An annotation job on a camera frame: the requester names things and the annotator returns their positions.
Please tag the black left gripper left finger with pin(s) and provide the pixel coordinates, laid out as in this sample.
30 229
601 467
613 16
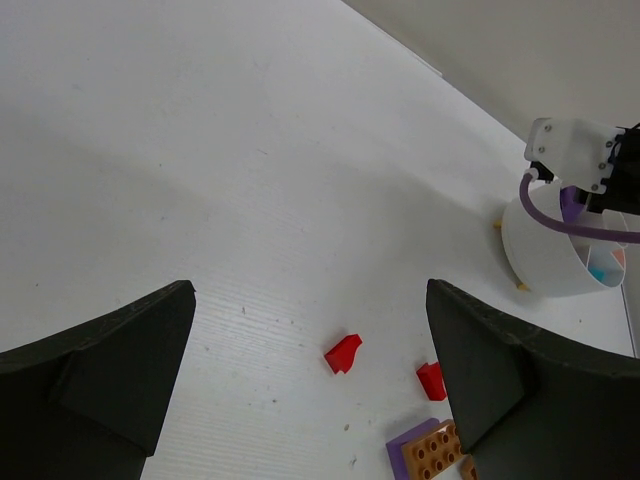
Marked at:
90 402

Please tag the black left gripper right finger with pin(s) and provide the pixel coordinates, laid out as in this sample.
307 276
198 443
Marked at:
529 403

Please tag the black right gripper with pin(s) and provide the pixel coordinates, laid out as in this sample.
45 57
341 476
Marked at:
622 186

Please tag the small red lego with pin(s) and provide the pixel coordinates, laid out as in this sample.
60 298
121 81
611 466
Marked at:
341 357
431 379

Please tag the brown lego plate studs up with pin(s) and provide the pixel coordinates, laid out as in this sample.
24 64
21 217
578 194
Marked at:
433 452

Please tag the purple curved printed lego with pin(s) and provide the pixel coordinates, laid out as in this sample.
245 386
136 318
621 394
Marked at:
394 447

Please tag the purple lego brick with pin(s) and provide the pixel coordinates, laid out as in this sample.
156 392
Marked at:
570 204

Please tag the long teal lego brick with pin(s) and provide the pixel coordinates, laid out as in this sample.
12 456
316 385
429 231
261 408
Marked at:
604 276

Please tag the white round divided container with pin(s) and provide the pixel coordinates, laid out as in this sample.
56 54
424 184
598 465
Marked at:
553 264

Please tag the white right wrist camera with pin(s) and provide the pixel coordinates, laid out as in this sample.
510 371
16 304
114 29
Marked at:
576 151

